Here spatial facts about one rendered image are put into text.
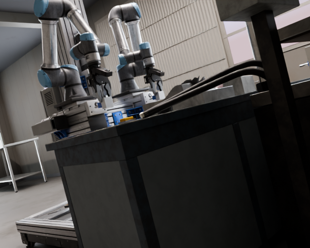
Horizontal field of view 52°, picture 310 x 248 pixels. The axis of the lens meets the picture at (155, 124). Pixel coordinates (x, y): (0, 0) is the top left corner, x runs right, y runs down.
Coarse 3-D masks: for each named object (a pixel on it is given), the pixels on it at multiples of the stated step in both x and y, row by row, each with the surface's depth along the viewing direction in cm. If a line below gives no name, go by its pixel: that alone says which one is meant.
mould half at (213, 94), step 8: (176, 88) 172; (184, 88) 169; (224, 88) 170; (232, 88) 175; (168, 96) 178; (200, 96) 160; (208, 96) 161; (216, 96) 165; (224, 96) 169; (144, 104) 196; (152, 104) 190; (176, 104) 174; (184, 104) 170; (192, 104) 165
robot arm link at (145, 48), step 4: (140, 44) 212; (144, 44) 211; (148, 44) 212; (140, 48) 212; (144, 48) 211; (148, 48) 211; (140, 52) 214; (144, 52) 211; (148, 52) 211; (144, 56) 211; (148, 56) 211; (152, 56) 213
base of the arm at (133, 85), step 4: (124, 80) 241; (128, 80) 241; (132, 80) 243; (120, 84) 245; (124, 84) 241; (128, 84) 241; (132, 84) 241; (136, 84) 245; (120, 88) 244; (124, 88) 240; (128, 88) 239; (132, 88) 240; (136, 88) 242; (120, 92) 244
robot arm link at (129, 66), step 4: (128, 64) 243; (132, 64) 243; (116, 68) 246; (120, 68) 241; (124, 68) 241; (128, 68) 241; (132, 68) 242; (120, 72) 242; (124, 72) 241; (128, 72) 241; (132, 72) 242; (120, 76) 242; (124, 76) 241; (128, 76) 241; (132, 76) 244; (120, 80) 243
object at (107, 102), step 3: (111, 96) 164; (102, 99) 162; (105, 99) 161; (108, 99) 162; (111, 99) 163; (99, 102) 164; (102, 102) 162; (105, 102) 161; (108, 102) 162; (111, 102) 163; (99, 105) 165; (102, 105) 162; (105, 105) 161; (108, 105) 162; (111, 105) 163; (102, 108) 163; (105, 108) 163
